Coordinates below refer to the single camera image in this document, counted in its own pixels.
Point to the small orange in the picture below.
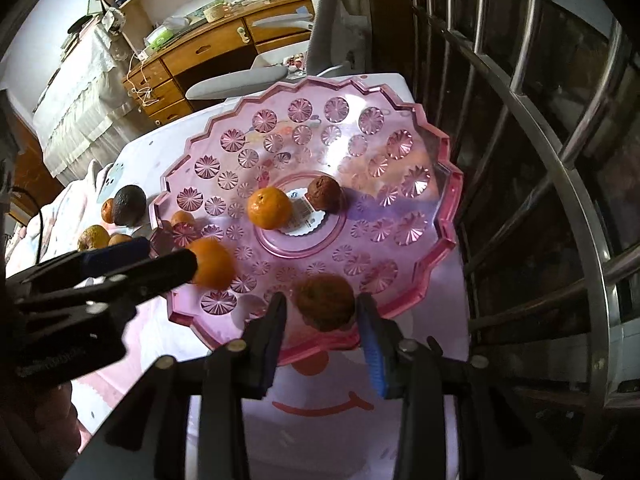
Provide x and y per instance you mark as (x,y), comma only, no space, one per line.
(107,211)
(182,218)

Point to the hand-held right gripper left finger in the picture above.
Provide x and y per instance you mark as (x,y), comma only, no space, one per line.
(272,332)

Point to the wooden desk with drawers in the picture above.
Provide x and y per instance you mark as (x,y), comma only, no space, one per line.
(210,47)

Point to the brown wrinkled fruit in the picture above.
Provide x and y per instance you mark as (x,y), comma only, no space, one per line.
(324,193)
(325,302)

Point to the dark avocado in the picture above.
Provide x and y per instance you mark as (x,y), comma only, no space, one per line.
(129,205)

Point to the dark wooden cabinet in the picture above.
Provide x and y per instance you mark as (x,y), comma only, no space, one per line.
(25,170)

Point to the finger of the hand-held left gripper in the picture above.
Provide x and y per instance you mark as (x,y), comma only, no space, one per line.
(115,258)
(170,266)

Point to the green tissue pack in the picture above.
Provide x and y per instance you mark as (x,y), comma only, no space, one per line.
(160,35)

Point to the metal window railing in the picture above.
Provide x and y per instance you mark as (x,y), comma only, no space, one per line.
(570,180)

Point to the pink plastic fruit plate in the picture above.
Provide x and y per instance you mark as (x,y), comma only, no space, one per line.
(400,200)

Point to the grey office chair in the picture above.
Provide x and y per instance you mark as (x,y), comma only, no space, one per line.
(235,85)

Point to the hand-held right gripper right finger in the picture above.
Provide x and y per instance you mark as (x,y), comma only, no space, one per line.
(375,355)

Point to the white lace cloth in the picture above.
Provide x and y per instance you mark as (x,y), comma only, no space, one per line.
(75,105)

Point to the yellowish rough orange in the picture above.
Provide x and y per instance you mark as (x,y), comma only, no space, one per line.
(93,238)

